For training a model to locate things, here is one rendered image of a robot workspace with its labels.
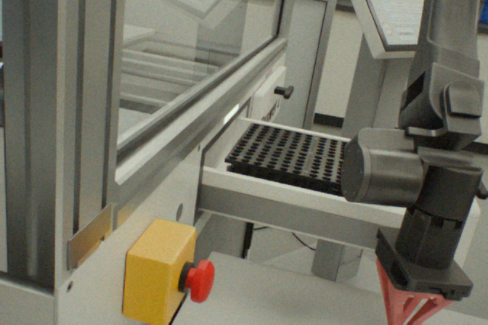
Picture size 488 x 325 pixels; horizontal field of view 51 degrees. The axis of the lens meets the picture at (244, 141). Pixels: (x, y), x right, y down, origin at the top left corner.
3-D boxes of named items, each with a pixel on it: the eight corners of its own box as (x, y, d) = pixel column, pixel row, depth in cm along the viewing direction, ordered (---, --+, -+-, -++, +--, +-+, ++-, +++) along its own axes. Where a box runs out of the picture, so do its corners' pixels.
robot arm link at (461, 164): (499, 166, 47) (468, 144, 52) (430, 157, 46) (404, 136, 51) (476, 232, 49) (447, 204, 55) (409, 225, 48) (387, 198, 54)
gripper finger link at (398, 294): (376, 349, 53) (400, 272, 50) (356, 305, 60) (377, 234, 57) (438, 354, 54) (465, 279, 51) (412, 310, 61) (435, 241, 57)
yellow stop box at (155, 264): (196, 287, 53) (204, 227, 51) (172, 333, 47) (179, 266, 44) (150, 275, 54) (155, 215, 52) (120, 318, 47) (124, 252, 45)
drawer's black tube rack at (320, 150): (375, 185, 86) (384, 149, 83) (377, 236, 69) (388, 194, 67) (246, 157, 89) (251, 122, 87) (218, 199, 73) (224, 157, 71)
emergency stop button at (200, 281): (215, 289, 51) (220, 254, 49) (202, 314, 47) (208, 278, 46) (186, 281, 51) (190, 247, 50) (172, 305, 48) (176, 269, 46)
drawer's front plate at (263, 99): (279, 111, 124) (287, 66, 120) (254, 151, 97) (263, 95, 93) (271, 109, 124) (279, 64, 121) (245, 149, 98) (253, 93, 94)
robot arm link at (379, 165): (478, 80, 50) (431, 118, 58) (367, 64, 48) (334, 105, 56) (497, 199, 45) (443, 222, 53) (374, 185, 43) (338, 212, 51)
